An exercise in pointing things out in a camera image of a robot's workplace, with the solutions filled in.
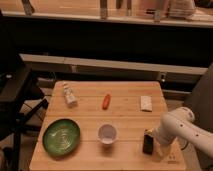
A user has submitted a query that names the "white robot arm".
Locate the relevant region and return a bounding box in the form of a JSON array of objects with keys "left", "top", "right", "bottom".
[{"left": 142, "top": 107, "right": 213, "bottom": 158}]

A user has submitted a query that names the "white ceramic cup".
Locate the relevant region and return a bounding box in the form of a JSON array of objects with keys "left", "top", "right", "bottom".
[{"left": 97, "top": 124, "right": 117, "bottom": 145}]

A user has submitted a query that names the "green ceramic plate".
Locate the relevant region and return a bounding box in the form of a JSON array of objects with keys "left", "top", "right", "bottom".
[{"left": 42, "top": 118, "right": 81, "bottom": 157}]

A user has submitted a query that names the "orange toy carrot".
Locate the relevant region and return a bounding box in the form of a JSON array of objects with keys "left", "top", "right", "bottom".
[{"left": 102, "top": 94, "right": 111, "bottom": 110}]

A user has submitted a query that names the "wooden table board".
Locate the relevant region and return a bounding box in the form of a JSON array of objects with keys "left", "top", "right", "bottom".
[{"left": 30, "top": 81, "right": 186, "bottom": 171}]

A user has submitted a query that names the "white tube with label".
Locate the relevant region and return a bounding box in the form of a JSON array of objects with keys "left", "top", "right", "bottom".
[{"left": 62, "top": 82, "right": 78, "bottom": 107}]

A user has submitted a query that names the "black stand at left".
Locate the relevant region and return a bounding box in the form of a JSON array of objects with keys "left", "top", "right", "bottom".
[{"left": 0, "top": 67, "right": 48, "bottom": 171}]

